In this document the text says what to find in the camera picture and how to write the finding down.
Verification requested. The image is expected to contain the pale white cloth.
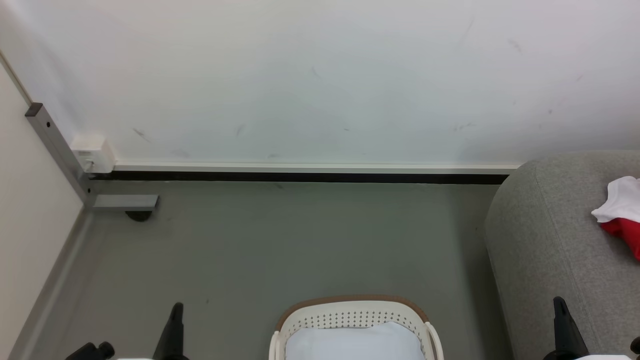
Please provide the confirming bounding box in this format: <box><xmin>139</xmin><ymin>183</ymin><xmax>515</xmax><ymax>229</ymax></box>
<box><xmin>285</xmin><ymin>321</ymin><xmax>427</xmax><ymax>360</ymax></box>

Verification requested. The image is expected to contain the grey fabric sofa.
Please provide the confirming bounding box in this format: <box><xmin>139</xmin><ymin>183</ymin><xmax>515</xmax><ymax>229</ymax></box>
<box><xmin>484</xmin><ymin>150</ymin><xmax>640</xmax><ymax>360</ymax></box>

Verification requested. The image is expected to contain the white garment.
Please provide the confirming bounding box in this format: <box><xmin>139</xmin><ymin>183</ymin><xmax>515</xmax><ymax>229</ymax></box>
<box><xmin>591</xmin><ymin>176</ymin><xmax>640</xmax><ymax>224</ymax></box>

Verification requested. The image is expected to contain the white beige laundry basket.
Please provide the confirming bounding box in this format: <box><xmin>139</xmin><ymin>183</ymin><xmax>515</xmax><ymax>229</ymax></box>
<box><xmin>269</xmin><ymin>295</ymin><xmax>445</xmax><ymax>360</ymax></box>

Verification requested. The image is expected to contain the white junction box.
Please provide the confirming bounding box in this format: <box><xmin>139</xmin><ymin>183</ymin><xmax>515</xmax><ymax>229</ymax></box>
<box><xmin>70</xmin><ymin>134</ymin><xmax>116</xmax><ymax>174</ymax></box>

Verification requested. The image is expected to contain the grey aluminium post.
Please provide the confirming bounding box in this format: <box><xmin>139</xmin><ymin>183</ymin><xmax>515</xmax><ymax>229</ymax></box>
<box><xmin>25</xmin><ymin>102</ymin><xmax>95</xmax><ymax>207</ymax></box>

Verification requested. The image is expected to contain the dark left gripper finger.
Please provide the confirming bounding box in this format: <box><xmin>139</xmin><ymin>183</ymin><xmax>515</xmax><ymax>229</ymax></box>
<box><xmin>152</xmin><ymin>302</ymin><xmax>189</xmax><ymax>360</ymax></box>
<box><xmin>65</xmin><ymin>341</ymin><xmax>116</xmax><ymax>360</ymax></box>

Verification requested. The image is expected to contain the red garment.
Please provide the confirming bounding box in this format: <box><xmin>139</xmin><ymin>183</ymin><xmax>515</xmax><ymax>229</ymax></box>
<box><xmin>600</xmin><ymin>217</ymin><xmax>640</xmax><ymax>262</ymax></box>

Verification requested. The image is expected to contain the grey aluminium foot bar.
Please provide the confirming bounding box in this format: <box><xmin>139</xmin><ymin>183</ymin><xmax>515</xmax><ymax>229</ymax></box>
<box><xmin>92</xmin><ymin>194</ymin><xmax>160</xmax><ymax>211</ymax></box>

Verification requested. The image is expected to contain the grey aluminium floor rail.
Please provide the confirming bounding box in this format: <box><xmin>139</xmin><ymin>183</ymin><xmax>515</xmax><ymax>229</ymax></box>
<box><xmin>9</xmin><ymin>206</ymin><xmax>95</xmax><ymax>360</ymax></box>

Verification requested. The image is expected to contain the black baseboard strip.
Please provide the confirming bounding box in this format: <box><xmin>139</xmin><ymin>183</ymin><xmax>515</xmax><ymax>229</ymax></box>
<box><xmin>89</xmin><ymin>171</ymin><xmax>511</xmax><ymax>185</ymax></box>

